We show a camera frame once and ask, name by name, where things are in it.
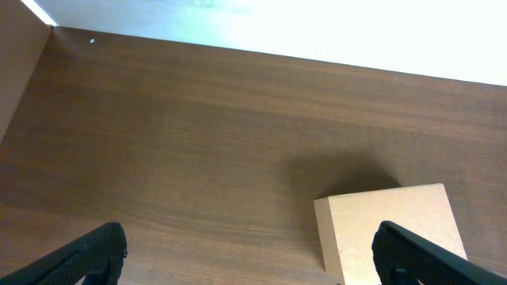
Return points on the brown cardboard side panel left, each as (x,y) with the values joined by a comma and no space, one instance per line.
(23,38)

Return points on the brown cardboard box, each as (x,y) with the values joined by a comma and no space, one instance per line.
(347,224)

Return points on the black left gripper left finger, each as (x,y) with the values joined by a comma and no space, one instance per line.
(95,258)

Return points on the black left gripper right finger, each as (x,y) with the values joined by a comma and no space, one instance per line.
(403,257)

